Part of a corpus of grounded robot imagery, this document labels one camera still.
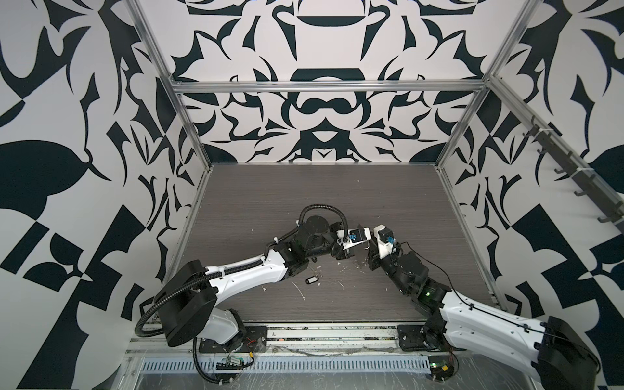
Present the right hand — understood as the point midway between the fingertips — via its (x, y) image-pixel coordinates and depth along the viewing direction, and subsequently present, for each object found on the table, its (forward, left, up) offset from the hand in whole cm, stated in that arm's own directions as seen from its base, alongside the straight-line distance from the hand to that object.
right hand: (366, 232), depth 78 cm
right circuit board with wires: (-34, -20, -19) cm, 43 cm away
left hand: (-1, +2, +6) cm, 7 cm away
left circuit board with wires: (-33, +40, -18) cm, 55 cm away
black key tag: (-9, +18, -18) cm, 26 cm away
